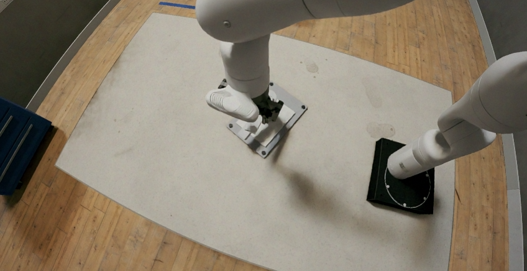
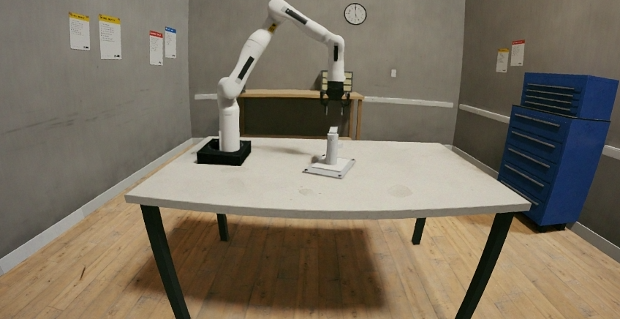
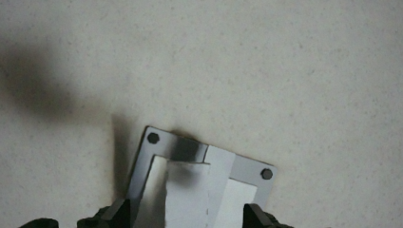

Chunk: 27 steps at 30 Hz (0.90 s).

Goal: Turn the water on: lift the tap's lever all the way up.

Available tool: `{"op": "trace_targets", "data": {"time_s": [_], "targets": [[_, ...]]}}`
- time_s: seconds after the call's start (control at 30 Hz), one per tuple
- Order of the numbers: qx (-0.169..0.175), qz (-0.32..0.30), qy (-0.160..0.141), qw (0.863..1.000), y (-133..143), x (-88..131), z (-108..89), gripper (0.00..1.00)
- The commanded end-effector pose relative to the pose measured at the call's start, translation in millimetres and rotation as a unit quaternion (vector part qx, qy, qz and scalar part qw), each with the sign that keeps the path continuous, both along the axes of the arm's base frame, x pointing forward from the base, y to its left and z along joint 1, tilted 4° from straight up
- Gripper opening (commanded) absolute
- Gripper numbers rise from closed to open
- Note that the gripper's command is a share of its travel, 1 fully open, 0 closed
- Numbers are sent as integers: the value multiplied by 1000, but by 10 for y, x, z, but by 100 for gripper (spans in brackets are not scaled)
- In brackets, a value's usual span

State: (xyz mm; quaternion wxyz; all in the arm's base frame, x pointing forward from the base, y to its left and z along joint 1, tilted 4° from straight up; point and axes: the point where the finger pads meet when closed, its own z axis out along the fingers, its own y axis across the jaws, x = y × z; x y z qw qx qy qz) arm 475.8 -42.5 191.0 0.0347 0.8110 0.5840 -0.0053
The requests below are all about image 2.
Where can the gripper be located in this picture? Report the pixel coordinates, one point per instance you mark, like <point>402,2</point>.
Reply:
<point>335,91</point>

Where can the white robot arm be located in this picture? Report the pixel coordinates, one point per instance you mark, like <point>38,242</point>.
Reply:
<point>230,87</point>

